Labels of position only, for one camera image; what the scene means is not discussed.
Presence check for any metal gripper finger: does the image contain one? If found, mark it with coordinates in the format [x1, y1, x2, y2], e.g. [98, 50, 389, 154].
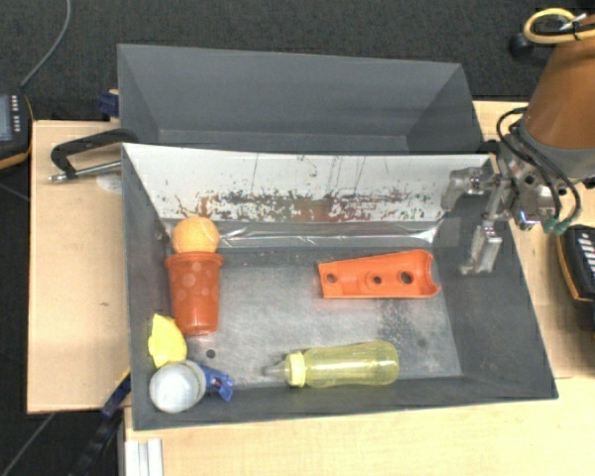
[440, 165, 499, 212]
[458, 219, 505, 277]

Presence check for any orange plastic part with holes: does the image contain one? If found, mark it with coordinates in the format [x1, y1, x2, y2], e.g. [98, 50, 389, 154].
[316, 248, 443, 299]

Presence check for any yellow clear baby bottle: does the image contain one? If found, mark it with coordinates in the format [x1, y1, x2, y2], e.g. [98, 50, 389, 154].
[263, 340, 401, 391]

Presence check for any grey metal bin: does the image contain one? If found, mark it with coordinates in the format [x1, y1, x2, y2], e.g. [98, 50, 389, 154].
[116, 43, 559, 431]

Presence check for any orange ball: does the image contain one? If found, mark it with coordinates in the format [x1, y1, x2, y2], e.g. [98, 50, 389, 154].
[171, 215, 221, 255]

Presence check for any orange plastic cup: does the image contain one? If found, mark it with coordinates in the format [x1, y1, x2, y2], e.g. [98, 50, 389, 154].
[164, 251, 225, 337]

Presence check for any yellow plastic shape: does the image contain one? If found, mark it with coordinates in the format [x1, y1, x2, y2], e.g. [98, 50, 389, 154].
[147, 312, 188, 369]

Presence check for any white spray bottle blue trigger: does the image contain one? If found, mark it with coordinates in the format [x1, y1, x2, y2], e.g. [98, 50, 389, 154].
[148, 359, 236, 415]

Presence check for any pale cardboard board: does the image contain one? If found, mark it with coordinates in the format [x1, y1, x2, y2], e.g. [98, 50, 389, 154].
[26, 119, 133, 415]

